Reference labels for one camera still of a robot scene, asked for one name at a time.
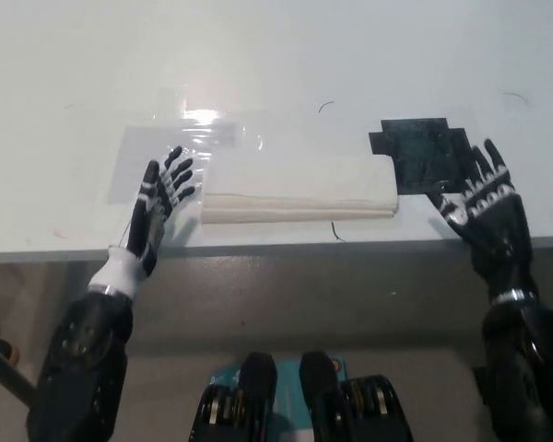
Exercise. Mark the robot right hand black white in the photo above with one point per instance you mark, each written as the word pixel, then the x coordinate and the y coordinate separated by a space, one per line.
pixel 497 230

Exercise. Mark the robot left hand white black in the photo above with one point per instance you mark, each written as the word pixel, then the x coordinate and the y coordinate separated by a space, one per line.
pixel 143 230

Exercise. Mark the white napkin stack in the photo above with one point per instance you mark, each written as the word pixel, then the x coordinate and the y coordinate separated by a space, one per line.
pixel 299 184

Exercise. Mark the robot torso black teal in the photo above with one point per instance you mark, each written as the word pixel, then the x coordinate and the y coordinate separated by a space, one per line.
pixel 304 405

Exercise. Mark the clear plastic bag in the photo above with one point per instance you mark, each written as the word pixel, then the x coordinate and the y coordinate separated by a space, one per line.
pixel 129 166

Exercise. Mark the black taped patch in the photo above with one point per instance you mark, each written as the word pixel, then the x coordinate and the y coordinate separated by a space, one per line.
pixel 419 156

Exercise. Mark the transparent plastic sheet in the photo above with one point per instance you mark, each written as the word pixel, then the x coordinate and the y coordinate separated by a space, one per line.
pixel 285 129

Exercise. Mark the dark shoe brown sole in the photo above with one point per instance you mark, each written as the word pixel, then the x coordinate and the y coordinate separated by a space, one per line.
pixel 4 357

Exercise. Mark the dark metal table leg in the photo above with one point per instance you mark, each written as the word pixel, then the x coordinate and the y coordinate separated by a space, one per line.
pixel 9 373

